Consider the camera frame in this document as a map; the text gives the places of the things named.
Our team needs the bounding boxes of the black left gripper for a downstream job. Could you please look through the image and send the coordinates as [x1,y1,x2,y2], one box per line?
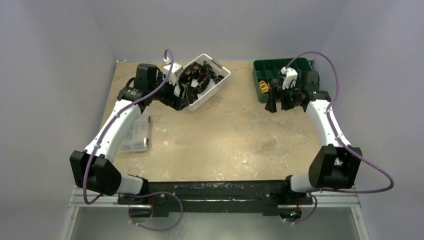
[149,72,189,111]

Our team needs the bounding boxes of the maroon blue floral tie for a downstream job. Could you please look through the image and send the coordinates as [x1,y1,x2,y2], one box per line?
[268,78,280,88]

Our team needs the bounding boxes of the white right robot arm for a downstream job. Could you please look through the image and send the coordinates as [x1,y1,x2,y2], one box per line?
[265,67,362,204]

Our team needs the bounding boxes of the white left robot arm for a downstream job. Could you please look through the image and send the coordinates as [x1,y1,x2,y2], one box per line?
[70,63,183,205]

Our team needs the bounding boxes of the dark ties in basket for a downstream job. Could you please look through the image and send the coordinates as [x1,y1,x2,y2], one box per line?
[178,61,224,105]

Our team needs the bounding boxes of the rolled orange tie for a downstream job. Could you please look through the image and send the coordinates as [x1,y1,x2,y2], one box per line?
[258,80,270,95]

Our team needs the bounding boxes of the green compartment tray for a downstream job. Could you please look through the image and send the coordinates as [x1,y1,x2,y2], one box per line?
[252,57,315,104]

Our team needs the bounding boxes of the white perforated plastic basket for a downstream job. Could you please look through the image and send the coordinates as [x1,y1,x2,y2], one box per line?
[162,53,231,112]

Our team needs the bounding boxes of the clear plastic screw box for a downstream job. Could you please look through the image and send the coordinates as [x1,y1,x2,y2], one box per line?
[118,114,151,153]

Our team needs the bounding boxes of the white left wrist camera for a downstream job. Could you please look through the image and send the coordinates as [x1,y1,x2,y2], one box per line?
[162,57,184,86]

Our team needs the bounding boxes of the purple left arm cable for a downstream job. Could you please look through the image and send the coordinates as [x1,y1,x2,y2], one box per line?
[82,48,175,206]

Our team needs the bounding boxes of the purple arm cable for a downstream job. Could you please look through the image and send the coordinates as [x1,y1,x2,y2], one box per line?
[284,50,395,195]
[82,48,175,206]

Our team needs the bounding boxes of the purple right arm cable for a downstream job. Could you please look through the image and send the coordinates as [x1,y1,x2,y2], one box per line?
[284,50,395,195]

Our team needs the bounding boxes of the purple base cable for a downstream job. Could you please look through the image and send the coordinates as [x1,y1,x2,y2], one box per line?
[127,191,184,232]

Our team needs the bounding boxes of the aluminium frame rail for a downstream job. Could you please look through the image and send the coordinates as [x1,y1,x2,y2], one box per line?
[60,188,369,240]

